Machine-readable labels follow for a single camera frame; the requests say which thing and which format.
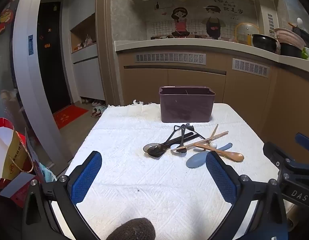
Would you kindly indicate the dark fuzzy cloth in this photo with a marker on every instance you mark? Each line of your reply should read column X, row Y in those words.
column 132, row 230

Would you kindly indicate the black entrance door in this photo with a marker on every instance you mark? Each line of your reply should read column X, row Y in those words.
column 53, row 67

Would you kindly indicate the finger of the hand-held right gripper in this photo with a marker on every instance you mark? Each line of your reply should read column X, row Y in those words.
column 305, row 142
column 274, row 152

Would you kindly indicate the small white utensil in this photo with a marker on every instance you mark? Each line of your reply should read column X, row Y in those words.
column 213, row 145

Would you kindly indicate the green vegetables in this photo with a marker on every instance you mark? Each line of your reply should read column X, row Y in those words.
column 308, row 55

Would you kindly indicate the long grey vent grille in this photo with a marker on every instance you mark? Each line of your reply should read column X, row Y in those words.
column 169, row 58

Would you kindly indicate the wooden spoon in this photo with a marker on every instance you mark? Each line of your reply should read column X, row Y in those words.
column 235, row 157

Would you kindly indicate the wooden kitchen cabinet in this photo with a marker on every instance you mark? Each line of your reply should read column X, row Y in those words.
column 194, row 82

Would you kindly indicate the teal cloth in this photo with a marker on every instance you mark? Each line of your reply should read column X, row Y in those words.
column 48, row 175

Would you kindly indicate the white ceramic spoon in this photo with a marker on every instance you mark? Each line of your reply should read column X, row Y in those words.
column 175, row 147

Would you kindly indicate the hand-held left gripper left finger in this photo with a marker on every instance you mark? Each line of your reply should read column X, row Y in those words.
column 87, row 177

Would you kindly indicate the wooden chopstick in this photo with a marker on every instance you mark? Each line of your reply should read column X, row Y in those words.
column 214, row 136
column 215, row 131

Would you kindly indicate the purple plastic utensil holder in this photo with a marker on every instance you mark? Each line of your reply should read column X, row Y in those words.
column 185, row 107

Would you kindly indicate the pink plastic colander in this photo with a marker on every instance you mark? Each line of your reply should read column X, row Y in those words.
column 292, row 37

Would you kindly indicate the dark metal utensil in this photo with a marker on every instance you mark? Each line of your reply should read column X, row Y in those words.
column 157, row 152

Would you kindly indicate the pair of white shoes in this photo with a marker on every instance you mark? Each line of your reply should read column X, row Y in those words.
column 95, row 103

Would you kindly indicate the short grey vent grille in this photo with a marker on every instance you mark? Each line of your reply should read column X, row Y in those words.
column 250, row 67

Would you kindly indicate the red doormat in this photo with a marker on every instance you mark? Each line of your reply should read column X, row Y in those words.
column 69, row 116

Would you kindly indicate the blue plastic spoon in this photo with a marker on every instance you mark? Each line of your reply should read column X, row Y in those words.
column 195, row 160

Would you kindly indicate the red gift bag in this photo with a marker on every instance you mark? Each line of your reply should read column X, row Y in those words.
column 15, row 152

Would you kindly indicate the red window decal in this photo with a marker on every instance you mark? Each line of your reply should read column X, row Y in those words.
column 4, row 17

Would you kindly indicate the black pot under colander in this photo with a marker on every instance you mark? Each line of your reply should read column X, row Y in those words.
column 290, row 51

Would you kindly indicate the shelf clutter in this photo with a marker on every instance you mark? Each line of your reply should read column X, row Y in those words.
column 82, row 45

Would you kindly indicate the white-framed sliding door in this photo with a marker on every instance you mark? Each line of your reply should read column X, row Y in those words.
column 20, row 80

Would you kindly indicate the yellow-rimmed glass lid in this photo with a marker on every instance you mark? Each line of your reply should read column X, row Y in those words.
column 244, row 32

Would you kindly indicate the shovel-shaped metal spoon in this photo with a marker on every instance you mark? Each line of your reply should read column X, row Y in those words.
column 175, row 130

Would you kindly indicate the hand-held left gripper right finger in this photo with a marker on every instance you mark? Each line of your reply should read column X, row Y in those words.
column 220, row 177

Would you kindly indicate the beige kitchen countertop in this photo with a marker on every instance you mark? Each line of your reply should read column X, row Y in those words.
column 194, row 45

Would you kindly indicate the pair of patterned sneakers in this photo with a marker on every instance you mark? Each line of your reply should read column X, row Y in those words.
column 97, row 112

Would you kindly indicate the small dark metal spoon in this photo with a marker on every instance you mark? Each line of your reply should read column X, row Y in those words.
column 188, row 125

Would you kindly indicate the white textured towel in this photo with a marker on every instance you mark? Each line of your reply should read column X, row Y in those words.
column 144, row 180

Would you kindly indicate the white wall appliance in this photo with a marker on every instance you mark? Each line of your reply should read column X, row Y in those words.
column 265, row 12

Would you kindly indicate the grey card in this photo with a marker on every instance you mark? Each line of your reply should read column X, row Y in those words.
column 15, row 185

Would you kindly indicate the white shoe cabinet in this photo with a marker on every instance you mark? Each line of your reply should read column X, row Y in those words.
column 88, row 77

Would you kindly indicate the white ladle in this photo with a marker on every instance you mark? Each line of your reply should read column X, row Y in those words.
column 299, row 22

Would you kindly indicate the black cooking pot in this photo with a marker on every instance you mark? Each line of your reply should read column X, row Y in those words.
column 263, row 42

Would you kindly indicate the cartoon couple wall sticker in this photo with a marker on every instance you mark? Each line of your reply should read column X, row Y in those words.
column 180, row 22

